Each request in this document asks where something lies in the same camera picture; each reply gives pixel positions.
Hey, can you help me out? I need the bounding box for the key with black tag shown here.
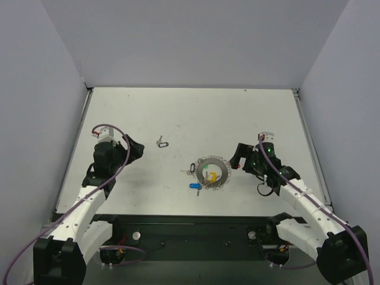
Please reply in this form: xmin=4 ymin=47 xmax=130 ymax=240
xmin=156 ymin=135 xmax=169 ymax=148

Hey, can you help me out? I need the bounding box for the yellow key tag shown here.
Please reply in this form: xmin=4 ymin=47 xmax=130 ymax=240
xmin=205 ymin=172 xmax=218 ymax=183

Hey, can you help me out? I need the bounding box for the blue key tag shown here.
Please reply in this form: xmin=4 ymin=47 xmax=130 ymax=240
xmin=189 ymin=183 xmax=202 ymax=189

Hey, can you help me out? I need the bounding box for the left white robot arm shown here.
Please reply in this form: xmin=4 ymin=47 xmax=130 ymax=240
xmin=33 ymin=134 xmax=145 ymax=284

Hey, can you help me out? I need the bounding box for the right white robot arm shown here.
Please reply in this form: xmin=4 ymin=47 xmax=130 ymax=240
xmin=230 ymin=141 xmax=374 ymax=284

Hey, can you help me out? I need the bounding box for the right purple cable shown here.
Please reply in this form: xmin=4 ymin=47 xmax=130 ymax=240
xmin=258 ymin=135 xmax=374 ymax=285

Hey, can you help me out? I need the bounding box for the purple cable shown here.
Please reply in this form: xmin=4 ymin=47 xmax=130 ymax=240
xmin=258 ymin=135 xmax=374 ymax=285
xmin=1 ymin=123 xmax=131 ymax=285

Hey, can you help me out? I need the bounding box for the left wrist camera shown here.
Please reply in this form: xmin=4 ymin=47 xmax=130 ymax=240
xmin=91 ymin=126 xmax=115 ymax=143

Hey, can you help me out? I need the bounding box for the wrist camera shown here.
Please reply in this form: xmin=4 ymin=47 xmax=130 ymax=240
xmin=91 ymin=126 xmax=115 ymax=143
xmin=258 ymin=132 xmax=274 ymax=142

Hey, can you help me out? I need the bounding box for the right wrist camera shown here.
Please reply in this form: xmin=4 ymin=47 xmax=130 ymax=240
xmin=258 ymin=132 xmax=274 ymax=142

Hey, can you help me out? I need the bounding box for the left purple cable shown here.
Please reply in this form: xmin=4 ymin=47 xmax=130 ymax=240
xmin=1 ymin=123 xmax=131 ymax=285

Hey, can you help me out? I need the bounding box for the aluminium frame rail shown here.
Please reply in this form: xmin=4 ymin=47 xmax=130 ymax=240
xmin=292 ymin=88 xmax=333 ymax=210

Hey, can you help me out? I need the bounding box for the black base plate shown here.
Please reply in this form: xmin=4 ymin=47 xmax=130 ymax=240
xmin=49 ymin=213 xmax=309 ymax=270

